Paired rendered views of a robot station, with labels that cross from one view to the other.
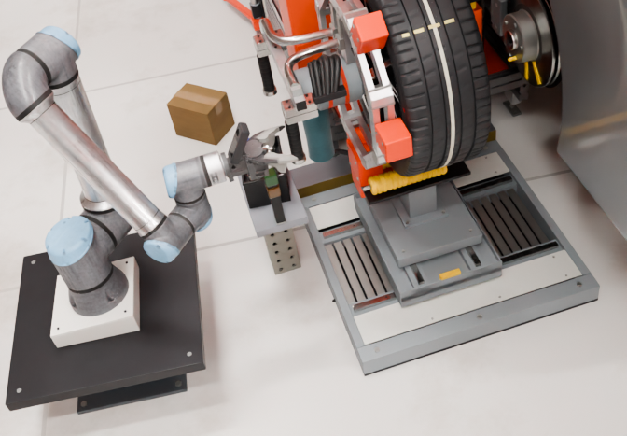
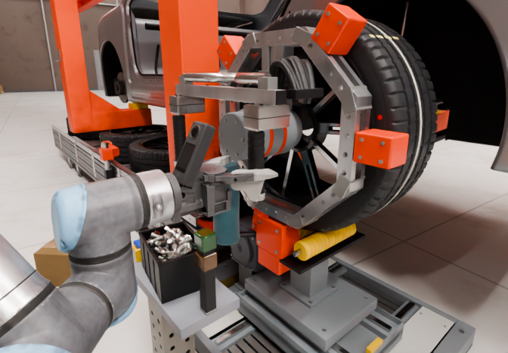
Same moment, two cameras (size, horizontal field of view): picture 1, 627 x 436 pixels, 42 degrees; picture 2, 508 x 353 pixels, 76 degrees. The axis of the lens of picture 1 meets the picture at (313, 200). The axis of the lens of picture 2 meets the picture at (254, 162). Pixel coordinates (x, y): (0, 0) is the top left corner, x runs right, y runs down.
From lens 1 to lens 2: 1.81 m
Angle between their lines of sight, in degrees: 39
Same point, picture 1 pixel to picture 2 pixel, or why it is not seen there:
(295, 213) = (223, 297)
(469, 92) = (429, 103)
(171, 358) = not seen: outside the picture
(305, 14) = (198, 117)
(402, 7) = not seen: hidden behind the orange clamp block
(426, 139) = not seen: hidden behind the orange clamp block
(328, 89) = (308, 82)
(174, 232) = (73, 320)
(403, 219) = (305, 300)
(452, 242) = (360, 311)
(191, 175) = (116, 196)
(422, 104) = (404, 103)
